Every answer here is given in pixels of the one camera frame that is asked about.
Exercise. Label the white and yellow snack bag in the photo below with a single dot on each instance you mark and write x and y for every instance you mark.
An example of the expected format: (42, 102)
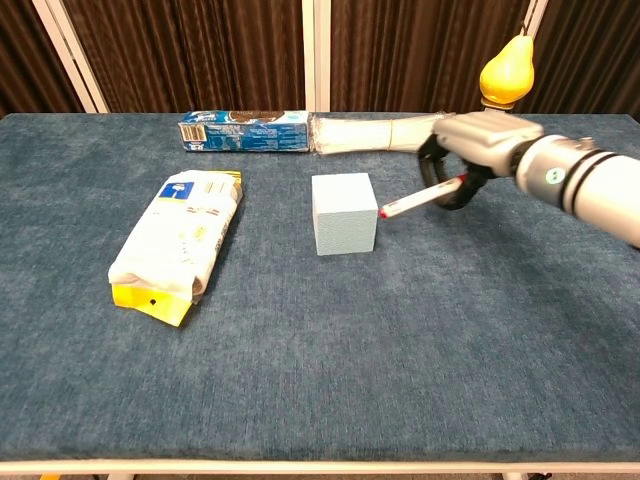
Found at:
(177, 240)

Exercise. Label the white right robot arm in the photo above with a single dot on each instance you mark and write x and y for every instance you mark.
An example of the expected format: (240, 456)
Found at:
(585, 182)

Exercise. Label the blue table cloth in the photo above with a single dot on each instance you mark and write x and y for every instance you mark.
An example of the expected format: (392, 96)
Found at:
(320, 325)

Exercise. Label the light blue foam cube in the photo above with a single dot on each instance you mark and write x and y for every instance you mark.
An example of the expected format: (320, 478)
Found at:
(344, 215)

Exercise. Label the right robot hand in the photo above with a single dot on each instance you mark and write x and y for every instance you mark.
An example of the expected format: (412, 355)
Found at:
(480, 142)

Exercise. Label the red and white marker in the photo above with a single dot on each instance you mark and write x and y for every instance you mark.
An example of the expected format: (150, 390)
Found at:
(420, 200)

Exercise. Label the blue cookie box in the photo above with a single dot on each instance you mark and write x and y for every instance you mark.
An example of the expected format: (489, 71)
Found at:
(245, 131)

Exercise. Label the yellow pear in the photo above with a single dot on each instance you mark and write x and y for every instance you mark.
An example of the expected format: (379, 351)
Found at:
(507, 72)

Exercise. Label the white table frame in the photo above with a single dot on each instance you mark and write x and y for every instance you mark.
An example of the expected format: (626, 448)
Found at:
(320, 468)

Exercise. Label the white folding screen frame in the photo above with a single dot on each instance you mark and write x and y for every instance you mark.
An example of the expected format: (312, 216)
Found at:
(316, 55)

